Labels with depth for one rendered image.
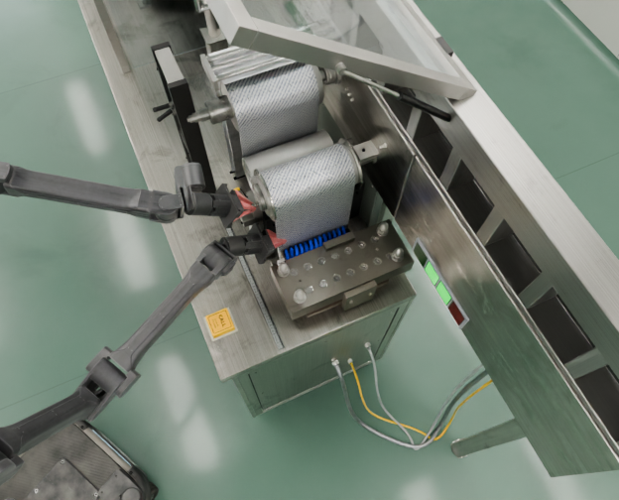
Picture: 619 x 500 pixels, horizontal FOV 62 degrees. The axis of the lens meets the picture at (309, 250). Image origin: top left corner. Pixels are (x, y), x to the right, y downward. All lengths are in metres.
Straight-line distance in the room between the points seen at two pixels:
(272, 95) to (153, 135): 0.72
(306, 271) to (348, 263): 0.13
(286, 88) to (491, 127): 0.59
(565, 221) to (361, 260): 0.72
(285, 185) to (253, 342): 0.51
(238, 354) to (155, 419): 1.02
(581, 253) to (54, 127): 3.01
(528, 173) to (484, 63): 2.71
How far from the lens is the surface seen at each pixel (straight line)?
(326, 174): 1.35
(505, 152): 1.02
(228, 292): 1.64
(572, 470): 1.28
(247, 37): 0.71
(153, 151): 1.97
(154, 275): 2.74
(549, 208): 0.98
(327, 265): 1.52
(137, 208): 1.25
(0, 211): 3.24
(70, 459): 2.36
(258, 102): 1.40
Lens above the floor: 2.41
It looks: 64 degrees down
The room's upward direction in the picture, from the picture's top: 2 degrees clockwise
